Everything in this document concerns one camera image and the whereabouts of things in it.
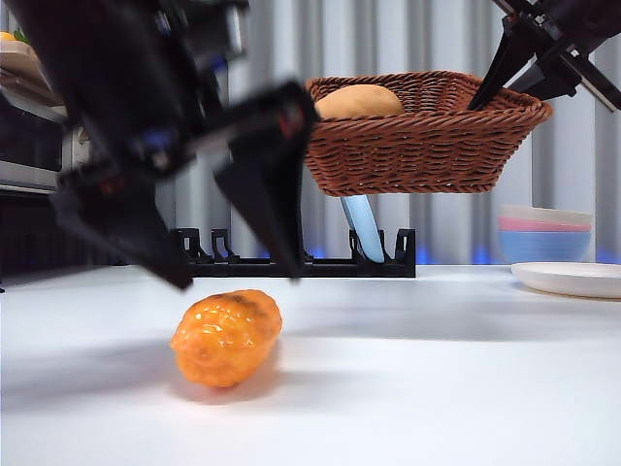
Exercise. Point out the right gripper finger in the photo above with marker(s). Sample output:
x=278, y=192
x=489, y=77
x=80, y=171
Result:
x=553, y=73
x=509, y=53

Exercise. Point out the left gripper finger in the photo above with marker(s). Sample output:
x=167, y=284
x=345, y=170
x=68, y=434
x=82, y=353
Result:
x=116, y=218
x=271, y=194

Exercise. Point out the tan potato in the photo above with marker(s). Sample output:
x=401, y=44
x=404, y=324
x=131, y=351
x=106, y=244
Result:
x=359, y=102

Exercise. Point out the brown wicker basket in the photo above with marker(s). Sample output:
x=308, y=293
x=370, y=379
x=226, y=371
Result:
x=412, y=150

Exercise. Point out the orange corn cob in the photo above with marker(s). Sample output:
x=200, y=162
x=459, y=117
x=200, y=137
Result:
x=223, y=340

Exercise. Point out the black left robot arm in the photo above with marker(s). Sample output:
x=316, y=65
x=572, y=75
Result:
x=97, y=73

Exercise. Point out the black dish rack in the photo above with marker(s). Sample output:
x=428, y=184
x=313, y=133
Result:
x=339, y=268

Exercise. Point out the pale blue plate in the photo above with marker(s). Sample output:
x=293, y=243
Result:
x=366, y=228

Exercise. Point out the silver toaster oven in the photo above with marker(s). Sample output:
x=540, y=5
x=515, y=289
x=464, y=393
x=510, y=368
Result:
x=24, y=141

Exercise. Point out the grey curtain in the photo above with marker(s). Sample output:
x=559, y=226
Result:
x=388, y=39

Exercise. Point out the beige bowl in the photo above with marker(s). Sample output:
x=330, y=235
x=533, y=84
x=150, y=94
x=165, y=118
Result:
x=548, y=214

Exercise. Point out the pink bowl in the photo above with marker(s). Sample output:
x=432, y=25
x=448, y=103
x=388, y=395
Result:
x=533, y=226

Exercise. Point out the blue bowl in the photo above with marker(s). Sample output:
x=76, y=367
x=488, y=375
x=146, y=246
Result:
x=543, y=245

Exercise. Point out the wooden board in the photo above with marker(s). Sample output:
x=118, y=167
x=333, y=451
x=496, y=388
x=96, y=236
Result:
x=14, y=63

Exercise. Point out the cream white plate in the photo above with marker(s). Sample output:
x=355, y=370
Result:
x=572, y=279

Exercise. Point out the green leaves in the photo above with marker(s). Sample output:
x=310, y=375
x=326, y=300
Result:
x=19, y=35

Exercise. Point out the yellow fruit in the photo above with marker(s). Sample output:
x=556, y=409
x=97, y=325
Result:
x=6, y=37

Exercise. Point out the black metal shelf frame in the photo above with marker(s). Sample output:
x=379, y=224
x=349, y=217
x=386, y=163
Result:
x=29, y=233

